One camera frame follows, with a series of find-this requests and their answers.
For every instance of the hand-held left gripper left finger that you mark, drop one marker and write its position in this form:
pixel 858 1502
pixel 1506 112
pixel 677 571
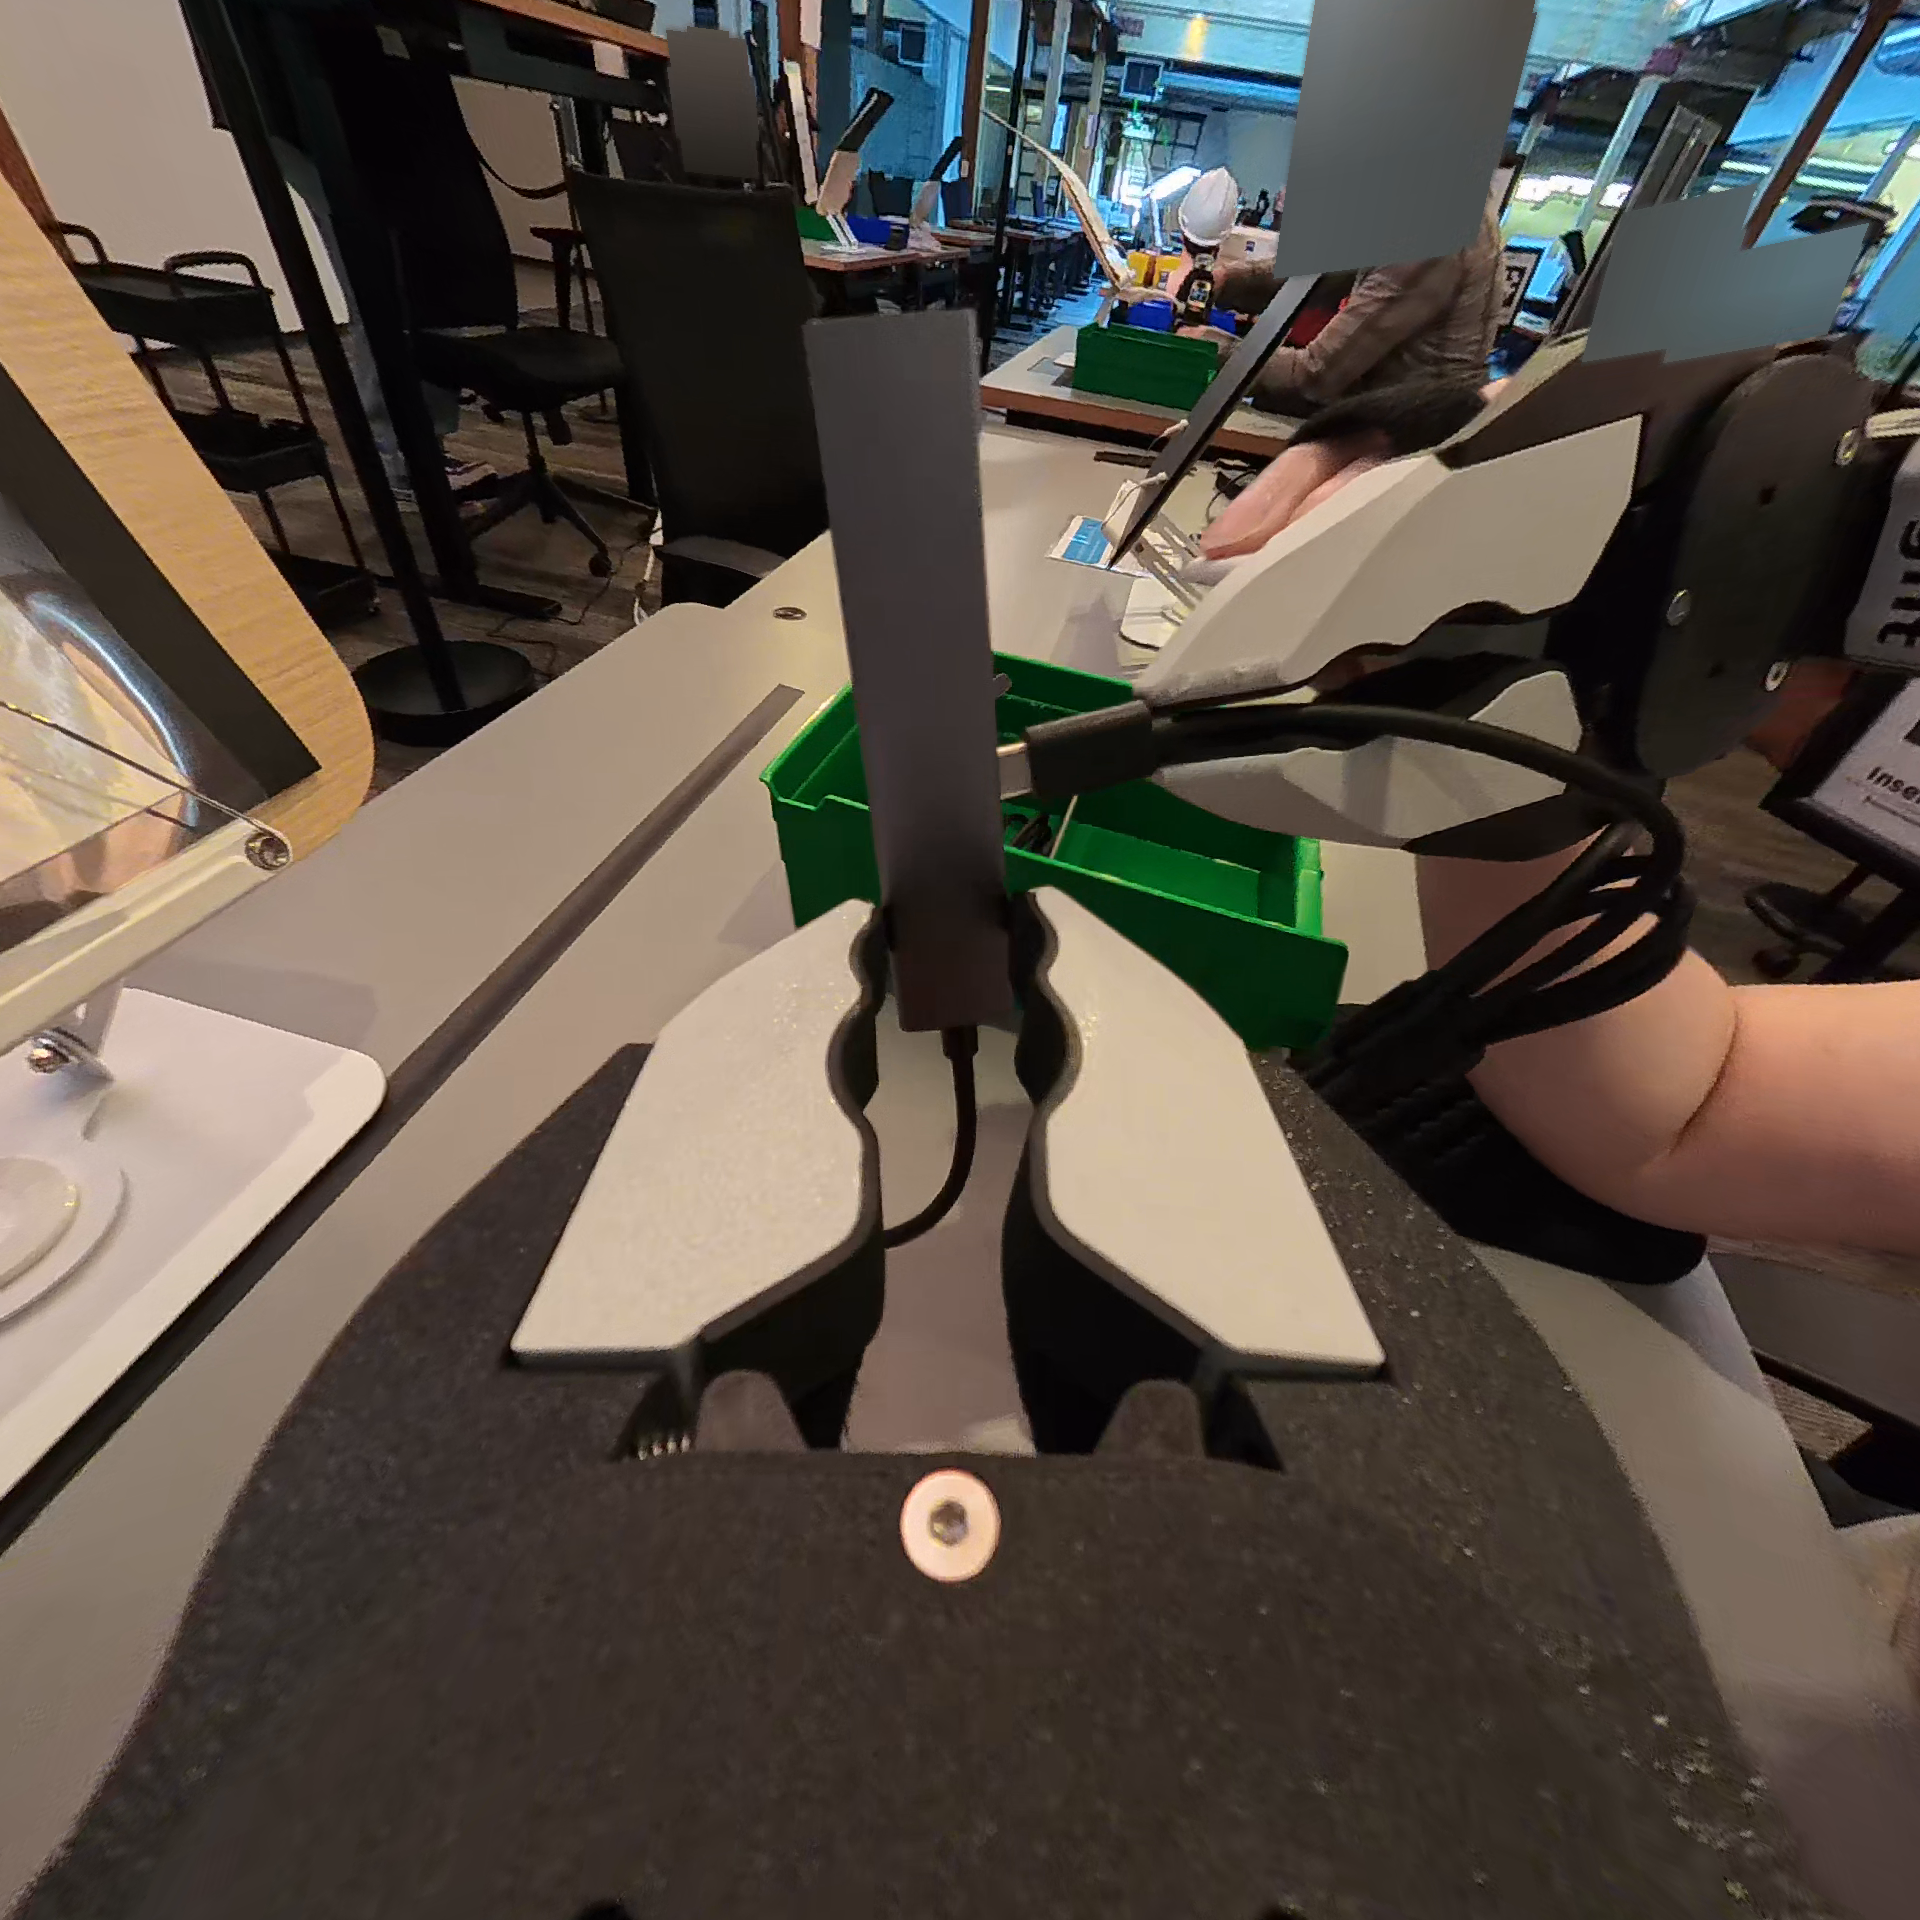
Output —
pixel 704 1184

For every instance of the black framed paper sign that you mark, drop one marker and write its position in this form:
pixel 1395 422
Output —
pixel 1861 796

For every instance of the person's right hand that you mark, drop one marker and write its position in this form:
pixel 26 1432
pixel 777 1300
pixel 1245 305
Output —
pixel 1276 504

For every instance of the black pole stand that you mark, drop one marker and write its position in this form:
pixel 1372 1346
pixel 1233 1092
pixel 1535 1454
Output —
pixel 450 698

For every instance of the black wheeled office chair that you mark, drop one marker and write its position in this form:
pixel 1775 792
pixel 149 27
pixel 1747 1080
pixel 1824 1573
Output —
pixel 509 358

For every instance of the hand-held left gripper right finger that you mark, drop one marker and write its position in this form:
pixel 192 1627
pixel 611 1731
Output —
pixel 1184 1171

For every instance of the blue white card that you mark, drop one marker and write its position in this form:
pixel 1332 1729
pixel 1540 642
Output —
pixel 1080 540

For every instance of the dark grey port device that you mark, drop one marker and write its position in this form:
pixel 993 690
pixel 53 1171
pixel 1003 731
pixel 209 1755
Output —
pixel 915 600

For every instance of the person's right forearm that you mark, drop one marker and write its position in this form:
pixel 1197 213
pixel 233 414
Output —
pixel 1723 1108

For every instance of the black utility cart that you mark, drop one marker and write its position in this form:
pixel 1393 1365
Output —
pixel 224 435

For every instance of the wooden sign stand with document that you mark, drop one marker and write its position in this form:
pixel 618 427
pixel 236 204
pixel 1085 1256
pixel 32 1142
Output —
pixel 164 494

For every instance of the black high-back office chair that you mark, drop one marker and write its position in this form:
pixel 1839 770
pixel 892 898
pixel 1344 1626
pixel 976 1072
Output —
pixel 704 345

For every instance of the green plastic bin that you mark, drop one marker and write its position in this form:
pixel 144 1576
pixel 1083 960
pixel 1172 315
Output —
pixel 1200 960
pixel 1148 369

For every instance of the black tilted tablet stand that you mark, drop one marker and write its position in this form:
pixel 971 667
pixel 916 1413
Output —
pixel 1213 411

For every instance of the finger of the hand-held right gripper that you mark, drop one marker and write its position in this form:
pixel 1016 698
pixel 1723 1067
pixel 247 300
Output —
pixel 1440 803
pixel 1425 556

